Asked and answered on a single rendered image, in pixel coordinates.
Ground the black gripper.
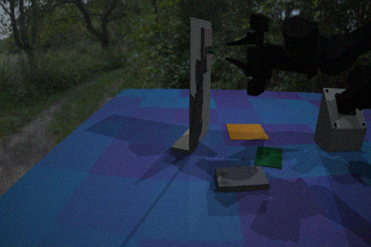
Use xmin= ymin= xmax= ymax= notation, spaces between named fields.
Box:
xmin=225 ymin=13 xmax=287 ymax=96

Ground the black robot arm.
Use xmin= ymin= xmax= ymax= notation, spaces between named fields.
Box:
xmin=247 ymin=16 xmax=371 ymax=115

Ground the grey panel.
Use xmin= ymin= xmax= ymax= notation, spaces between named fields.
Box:
xmin=171 ymin=18 xmax=212 ymax=155

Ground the orange flat square patch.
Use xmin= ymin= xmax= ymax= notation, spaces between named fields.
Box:
xmin=226 ymin=123 xmax=269 ymax=140

